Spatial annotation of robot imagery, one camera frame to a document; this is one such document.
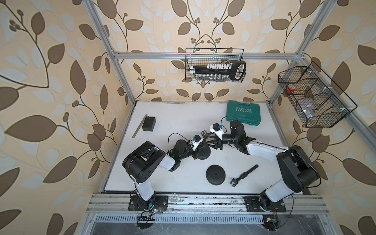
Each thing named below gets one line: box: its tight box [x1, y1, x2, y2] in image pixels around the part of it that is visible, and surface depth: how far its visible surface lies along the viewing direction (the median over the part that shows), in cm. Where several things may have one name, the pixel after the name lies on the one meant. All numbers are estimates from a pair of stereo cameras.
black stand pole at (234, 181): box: [230, 164, 259, 187], surface depth 84 cm
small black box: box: [141, 116, 157, 132], surface depth 105 cm
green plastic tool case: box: [226, 99, 261, 126], surface depth 110 cm
